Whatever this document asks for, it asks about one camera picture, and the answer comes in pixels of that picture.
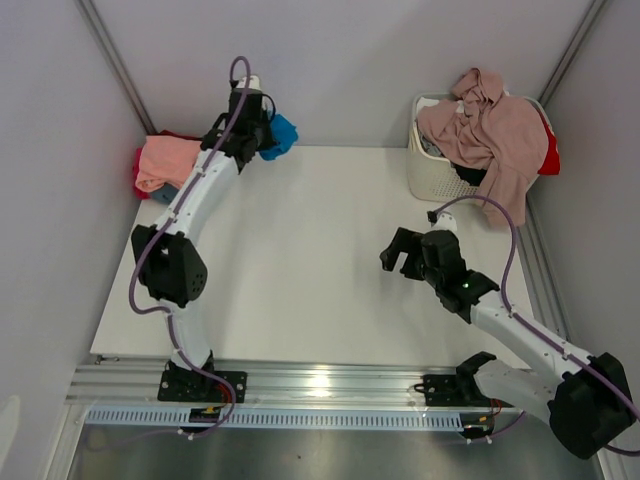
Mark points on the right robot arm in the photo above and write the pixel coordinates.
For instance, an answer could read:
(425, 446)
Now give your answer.
(584, 399)

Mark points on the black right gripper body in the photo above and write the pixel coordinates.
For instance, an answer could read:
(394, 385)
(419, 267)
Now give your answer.
(428, 274)

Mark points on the aluminium mounting rail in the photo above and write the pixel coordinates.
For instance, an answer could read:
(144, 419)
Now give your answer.
(279, 385)

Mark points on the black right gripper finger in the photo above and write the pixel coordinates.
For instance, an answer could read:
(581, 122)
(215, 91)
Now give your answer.
(407, 241)
(389, 258)

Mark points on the dusty pink shirt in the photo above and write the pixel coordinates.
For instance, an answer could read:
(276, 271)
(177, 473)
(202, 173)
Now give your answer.
(482, 128)

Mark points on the white laundry basket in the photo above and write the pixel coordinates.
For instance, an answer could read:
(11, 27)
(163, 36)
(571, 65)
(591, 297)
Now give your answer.
(436, 178)

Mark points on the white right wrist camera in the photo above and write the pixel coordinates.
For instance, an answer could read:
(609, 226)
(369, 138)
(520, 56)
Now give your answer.
(442, 221)

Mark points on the grey garment in basket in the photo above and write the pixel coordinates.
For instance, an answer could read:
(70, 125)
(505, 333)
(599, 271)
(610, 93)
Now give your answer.
(429, 147)

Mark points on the white slotted cable duct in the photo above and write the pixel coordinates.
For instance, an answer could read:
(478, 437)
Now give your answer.
(278, 419)

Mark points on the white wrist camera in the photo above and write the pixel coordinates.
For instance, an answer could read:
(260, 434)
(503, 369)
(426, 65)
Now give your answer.
(249, 84)
(442, 221)

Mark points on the grey blue folded shirt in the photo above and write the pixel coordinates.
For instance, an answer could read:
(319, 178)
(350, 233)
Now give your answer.
(164, 194)

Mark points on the left corner metal profile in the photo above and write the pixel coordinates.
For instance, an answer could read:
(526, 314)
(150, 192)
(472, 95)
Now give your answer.
(107, 47)

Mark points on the corner metal profile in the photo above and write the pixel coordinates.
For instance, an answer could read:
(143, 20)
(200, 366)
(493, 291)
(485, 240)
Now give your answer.
(579, 37)
(107, 47)

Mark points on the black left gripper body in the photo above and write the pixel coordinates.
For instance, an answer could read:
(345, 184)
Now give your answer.
(262, 133)

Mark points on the red shirt in basket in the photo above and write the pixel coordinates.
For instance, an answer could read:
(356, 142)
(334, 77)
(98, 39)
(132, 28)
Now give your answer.
(551, 165)

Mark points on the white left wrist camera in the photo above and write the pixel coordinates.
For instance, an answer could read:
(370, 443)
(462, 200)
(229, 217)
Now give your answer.
(249, 84)

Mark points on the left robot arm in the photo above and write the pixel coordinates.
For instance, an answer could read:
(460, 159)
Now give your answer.
(170, 275)

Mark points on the blue t shirt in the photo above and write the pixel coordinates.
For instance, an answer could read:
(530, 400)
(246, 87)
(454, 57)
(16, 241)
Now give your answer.
(285, 136)

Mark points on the right corner metal profile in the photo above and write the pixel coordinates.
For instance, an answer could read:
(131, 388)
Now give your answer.
(579, 37)

